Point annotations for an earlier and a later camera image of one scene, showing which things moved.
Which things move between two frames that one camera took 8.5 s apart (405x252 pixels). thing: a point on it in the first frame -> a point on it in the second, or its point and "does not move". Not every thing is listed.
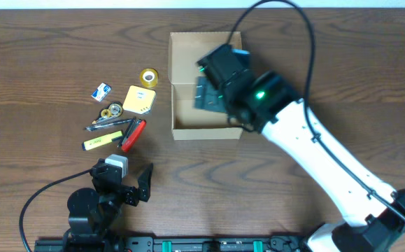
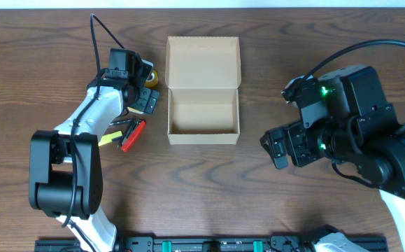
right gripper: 210,93 -> 294,146
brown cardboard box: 190,122 does not move
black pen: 94,127 does not move
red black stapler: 131,134 does not move
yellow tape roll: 149,77 does not move
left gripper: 130,195 -> 146,101
